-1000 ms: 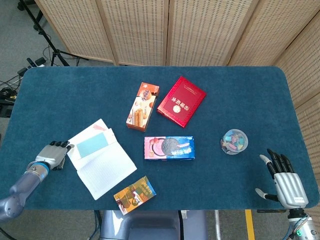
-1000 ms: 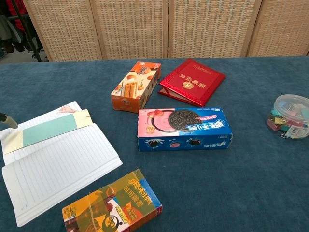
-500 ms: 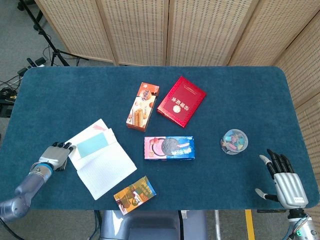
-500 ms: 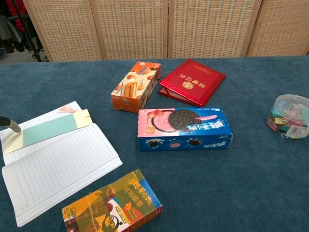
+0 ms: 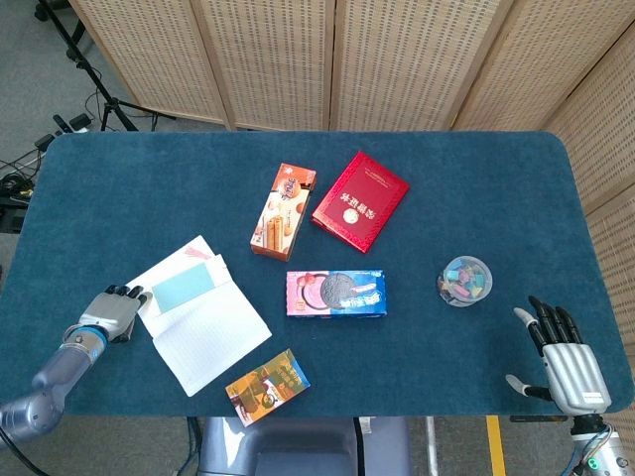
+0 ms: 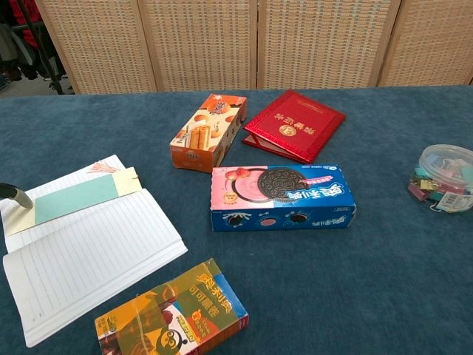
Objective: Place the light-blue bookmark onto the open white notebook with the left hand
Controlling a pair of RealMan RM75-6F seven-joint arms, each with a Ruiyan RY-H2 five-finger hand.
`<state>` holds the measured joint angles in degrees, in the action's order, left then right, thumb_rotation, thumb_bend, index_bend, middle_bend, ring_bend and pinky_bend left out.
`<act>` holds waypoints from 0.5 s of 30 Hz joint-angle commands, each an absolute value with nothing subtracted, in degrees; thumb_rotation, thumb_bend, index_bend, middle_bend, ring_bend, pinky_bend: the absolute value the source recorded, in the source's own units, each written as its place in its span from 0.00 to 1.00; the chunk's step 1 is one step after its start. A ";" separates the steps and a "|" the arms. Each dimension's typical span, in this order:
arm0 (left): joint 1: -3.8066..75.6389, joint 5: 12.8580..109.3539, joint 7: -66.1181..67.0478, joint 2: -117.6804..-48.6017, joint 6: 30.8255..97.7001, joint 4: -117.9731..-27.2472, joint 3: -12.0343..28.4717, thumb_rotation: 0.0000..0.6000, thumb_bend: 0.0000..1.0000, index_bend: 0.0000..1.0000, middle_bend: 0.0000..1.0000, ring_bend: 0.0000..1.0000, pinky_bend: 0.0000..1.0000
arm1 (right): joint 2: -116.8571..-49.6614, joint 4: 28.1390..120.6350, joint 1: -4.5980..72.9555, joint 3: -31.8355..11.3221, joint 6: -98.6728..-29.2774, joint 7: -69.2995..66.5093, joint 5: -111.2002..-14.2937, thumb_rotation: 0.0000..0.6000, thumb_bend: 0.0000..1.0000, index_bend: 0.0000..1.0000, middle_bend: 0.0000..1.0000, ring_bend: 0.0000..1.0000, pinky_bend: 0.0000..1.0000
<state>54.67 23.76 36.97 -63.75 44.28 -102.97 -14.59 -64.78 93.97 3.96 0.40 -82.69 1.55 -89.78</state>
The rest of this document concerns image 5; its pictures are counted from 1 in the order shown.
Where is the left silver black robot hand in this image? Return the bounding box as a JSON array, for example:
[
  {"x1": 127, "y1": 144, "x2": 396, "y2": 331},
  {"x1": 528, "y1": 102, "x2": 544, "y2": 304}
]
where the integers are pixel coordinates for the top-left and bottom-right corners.
[{"x1": 76, "y1": 284, "x2": 154, "y2": 344}]

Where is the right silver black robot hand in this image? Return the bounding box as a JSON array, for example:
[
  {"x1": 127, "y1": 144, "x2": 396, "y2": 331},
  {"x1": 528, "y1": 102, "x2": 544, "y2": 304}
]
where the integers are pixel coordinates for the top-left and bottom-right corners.
[{"x1": 504, "y1": 296, "x2": 612, "y2": 416}]

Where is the blue bookmark with pink tassel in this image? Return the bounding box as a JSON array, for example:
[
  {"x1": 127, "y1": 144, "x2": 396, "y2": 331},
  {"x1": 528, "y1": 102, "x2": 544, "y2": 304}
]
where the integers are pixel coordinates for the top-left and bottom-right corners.
[{"x1": 150, "y1": 245, "x2": 235, "y2": 315}]

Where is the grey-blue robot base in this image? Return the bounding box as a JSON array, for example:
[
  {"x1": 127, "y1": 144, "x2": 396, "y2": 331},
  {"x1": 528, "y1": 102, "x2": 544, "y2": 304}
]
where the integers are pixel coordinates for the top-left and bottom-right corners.
[{"x1": 197, "y1": 416, "x2": 414, "y2": 476}]

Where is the red book box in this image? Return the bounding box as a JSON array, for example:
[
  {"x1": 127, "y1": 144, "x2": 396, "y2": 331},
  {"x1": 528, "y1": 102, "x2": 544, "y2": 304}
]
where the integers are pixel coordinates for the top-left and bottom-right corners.
[{"x1": 311, "y1": 150, "x2": 412, "y2": 255}]

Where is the open lined white notebook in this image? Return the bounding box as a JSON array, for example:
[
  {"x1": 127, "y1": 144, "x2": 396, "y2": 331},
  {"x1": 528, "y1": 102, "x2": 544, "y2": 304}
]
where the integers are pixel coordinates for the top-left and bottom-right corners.
[{"x1": 126, "y1": 234, "x2": 274, "y2": 398}]

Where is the clear cup with candies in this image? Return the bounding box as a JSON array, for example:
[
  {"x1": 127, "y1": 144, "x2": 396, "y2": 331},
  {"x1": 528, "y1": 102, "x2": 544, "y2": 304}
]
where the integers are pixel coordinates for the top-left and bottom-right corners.
[{"x1": 436, "y1": 255, "x2": 495, "y2": 309}]

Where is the white table leg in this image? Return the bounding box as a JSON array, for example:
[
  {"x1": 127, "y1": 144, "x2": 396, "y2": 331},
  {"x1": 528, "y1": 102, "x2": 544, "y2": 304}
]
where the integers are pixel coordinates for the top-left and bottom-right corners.
[{"x1": 425, "y1": 416, "x2": 441, "y2": 476}]

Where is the yellow Oreo cocoa box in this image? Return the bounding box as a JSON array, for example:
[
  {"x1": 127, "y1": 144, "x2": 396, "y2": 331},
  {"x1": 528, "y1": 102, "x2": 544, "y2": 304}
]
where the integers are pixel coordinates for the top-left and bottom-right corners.
[{"x1": 224, "y1": 347, "x2": 313, "y2": 428}]

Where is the orange egg roll snack box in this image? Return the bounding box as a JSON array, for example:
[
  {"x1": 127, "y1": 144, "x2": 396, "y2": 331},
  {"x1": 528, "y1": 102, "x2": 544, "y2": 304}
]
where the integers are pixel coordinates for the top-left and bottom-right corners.
[{"x1": 249, "y1": 162, "x2": 318, "y2": 263}]

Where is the blue pink Oreo box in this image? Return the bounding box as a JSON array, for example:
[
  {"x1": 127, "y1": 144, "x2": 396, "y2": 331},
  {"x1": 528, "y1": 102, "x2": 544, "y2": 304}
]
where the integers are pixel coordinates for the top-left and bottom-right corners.
[{"x1": 285, "y1": 269, "x2": 389, "y2": 319}]

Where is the wicker folding screen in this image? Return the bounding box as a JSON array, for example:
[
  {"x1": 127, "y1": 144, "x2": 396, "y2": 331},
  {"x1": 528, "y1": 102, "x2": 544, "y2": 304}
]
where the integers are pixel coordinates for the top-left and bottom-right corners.
[
  {"x1": 541, "y1": 22, "x2": 635, "y2": 447},
  {"x1": 68, "y1": 0, "x2": 619, "y2": 133}
]

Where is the dark blue felt table cover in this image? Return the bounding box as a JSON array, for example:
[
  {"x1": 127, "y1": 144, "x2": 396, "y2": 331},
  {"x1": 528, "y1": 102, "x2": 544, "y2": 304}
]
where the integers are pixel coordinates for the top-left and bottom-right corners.
[{"x1": 0, "y1": 130, "x2": 635, "y2": 418}]

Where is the black tripod stand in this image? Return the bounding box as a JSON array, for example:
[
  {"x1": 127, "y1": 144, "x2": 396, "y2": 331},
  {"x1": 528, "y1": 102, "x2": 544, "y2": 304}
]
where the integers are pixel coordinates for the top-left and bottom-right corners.
[{"x1": 34, "y1": 0, "x2": 176, "y2": 133}]

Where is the black floor cable bundle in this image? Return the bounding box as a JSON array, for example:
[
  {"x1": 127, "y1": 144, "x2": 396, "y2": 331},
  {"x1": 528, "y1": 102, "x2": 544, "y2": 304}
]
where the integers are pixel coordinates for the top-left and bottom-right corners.
[{"x1": 0, "y1": 148, "x2": 41, "y2": 204}]

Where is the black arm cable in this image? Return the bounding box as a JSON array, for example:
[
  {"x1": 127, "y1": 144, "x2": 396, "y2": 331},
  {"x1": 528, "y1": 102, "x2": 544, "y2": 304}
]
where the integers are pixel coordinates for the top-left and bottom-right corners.
[{"x1": 0, "y1": 425, "x2": 47, "y2": 476}]

